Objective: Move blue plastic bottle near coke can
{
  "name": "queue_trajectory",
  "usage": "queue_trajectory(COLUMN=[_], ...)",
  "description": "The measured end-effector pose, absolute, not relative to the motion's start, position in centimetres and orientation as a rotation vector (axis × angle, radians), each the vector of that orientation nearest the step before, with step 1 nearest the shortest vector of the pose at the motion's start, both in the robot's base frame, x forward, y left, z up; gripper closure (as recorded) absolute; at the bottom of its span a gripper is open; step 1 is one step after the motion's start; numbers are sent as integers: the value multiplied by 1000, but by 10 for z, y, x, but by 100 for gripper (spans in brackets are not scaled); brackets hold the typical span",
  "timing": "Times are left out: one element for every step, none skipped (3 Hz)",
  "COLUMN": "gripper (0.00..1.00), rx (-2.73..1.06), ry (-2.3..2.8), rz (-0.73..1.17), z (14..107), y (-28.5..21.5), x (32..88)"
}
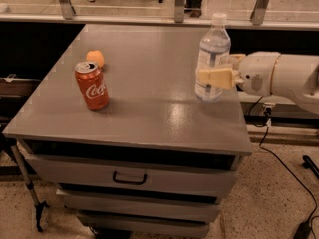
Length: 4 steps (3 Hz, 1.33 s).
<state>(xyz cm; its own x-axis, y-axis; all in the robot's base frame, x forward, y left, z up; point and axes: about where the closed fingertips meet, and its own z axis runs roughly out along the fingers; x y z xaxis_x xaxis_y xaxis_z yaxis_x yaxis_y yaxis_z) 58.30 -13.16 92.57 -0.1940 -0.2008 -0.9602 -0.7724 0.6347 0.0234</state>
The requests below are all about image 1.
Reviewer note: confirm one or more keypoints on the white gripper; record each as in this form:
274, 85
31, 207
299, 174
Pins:
255, 73

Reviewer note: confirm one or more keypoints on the clear plastic water bottle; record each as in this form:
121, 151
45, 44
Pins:
214, 49

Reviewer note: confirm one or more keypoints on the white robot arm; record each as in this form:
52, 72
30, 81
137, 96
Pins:
294, 77

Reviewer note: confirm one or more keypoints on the red coke can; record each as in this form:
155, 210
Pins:
91, 83

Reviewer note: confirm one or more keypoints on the person legs dark trousers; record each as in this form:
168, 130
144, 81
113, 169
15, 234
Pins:
193, 7

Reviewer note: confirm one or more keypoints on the grey drawer cabinet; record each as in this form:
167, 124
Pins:
153, 124

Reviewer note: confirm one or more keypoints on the black stand foot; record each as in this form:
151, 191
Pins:
308, 163

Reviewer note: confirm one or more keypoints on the orange fruit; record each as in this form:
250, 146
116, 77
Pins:
96, 56

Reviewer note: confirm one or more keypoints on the black power adapter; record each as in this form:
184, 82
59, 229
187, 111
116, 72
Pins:
303, 231

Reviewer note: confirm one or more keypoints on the metal tripod leg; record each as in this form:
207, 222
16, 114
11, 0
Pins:
39, 206

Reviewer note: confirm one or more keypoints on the metal railing post right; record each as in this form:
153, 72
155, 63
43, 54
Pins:
259, 11

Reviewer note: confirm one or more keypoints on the metal railing post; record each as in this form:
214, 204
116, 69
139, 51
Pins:
178, 11
259, 11
67, 9

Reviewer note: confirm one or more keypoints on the metal railing post middle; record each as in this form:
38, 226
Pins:
178, 11

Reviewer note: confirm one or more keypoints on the black drawer handle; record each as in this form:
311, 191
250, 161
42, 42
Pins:
129, 179

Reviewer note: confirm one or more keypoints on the metal railing post left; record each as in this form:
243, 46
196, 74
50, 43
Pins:
67, 9

